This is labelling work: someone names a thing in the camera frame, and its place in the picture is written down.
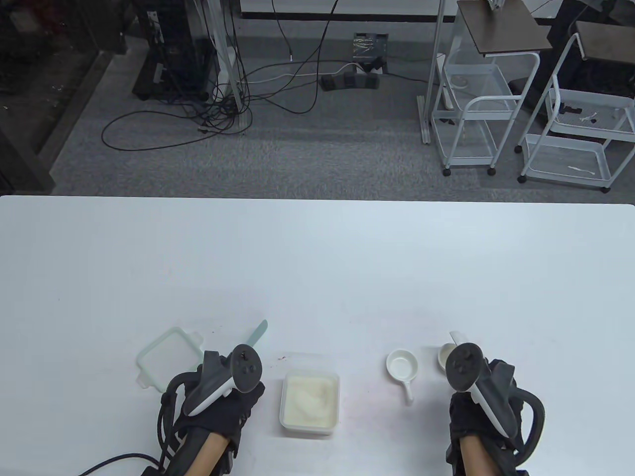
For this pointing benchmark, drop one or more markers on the person's right hand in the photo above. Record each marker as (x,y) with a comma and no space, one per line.
(464,416)

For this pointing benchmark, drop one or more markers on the person's left hand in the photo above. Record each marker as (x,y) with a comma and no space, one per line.
(223,416)

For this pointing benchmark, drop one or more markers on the white sugar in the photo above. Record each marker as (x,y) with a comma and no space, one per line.
(310,399)
(445,354)

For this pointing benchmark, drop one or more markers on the small round white dish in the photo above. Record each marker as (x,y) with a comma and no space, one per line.
(402,366)

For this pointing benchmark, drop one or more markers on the clear plastic sugar container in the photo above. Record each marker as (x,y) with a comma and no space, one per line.
(307,432)

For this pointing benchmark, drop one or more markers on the clear lid with green rim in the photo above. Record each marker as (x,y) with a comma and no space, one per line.
(158,354)

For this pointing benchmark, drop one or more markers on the teal dessert spatula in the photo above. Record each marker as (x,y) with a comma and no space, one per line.
(259,332)

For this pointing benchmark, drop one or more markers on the person's right forearm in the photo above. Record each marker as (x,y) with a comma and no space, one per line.
(476,456)

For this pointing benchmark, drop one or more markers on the person's left forearm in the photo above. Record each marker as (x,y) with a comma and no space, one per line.
(206,453)

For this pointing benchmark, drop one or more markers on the black and white right controller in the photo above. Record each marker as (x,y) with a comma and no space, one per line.
(464,367)

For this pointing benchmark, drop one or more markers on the black and white controller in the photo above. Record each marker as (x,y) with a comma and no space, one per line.
(245,367)
(464,367)

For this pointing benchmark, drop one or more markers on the black and white left controller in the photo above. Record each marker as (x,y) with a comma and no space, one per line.
(245,367)

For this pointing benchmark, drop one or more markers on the thin white stick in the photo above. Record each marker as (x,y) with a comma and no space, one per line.
(580,169)

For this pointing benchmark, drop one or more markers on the small white plastic piece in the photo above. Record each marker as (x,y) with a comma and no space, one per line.
(590,118)

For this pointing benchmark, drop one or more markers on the black power strip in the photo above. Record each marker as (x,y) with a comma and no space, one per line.
(347,82)

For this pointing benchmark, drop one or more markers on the black computer rack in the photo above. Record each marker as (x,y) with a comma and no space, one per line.
(173,49)

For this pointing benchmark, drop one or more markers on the dark glass partition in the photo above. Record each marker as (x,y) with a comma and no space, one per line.
(30,99)

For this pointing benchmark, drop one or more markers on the black floor box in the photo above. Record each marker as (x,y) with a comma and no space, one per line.
(369,47)

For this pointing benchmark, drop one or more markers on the white cart with brown top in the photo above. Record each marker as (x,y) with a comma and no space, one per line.
(605,42)
(506,27)

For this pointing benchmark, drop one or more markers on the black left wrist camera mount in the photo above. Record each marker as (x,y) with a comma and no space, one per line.
(151,471)

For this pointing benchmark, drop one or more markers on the silver aluminium frame leg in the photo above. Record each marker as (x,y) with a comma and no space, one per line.
(425,129)
(241,116)

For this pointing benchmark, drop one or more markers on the black bracket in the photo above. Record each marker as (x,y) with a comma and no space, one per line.
(573,109)

